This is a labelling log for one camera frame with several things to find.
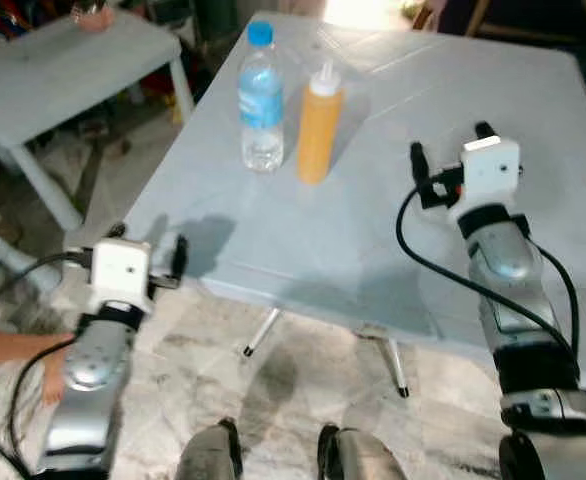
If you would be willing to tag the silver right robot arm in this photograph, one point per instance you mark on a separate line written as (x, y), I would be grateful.
(518, 320)

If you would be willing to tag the person's bare forearm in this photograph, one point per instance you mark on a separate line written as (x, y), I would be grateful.
(3, 348)

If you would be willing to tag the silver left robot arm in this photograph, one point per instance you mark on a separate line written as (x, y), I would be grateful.
(91, 390)

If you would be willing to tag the large white plastic table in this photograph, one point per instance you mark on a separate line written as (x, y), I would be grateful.
(373, 240)

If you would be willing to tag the orange sauce squeeze bottle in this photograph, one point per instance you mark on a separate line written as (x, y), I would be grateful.
(319, 135)

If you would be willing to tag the dark wooden chair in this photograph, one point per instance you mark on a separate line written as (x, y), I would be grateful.
(533, 18)

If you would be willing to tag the small white plastic table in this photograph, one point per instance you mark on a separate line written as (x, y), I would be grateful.
(63, 85)

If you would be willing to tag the blue-capped clear water bottle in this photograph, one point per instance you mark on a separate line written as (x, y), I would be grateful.
(261, 110)

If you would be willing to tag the grey robot left leg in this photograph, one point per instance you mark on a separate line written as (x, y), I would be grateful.
(208, 455)

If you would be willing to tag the grey robot leg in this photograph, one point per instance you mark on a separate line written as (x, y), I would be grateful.
(208, 455)
(368, 460)

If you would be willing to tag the small pink glass object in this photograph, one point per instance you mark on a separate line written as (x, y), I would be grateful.
(93, 16)

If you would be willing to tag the grey robot right leg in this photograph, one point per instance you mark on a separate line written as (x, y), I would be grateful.
(368, 460)

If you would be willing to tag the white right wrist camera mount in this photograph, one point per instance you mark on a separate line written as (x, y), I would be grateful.
(491, 170)

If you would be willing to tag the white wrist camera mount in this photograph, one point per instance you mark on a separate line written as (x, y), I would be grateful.
(121, 272)
(491, 170)

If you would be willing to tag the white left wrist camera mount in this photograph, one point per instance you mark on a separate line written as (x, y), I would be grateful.
(121, 272)

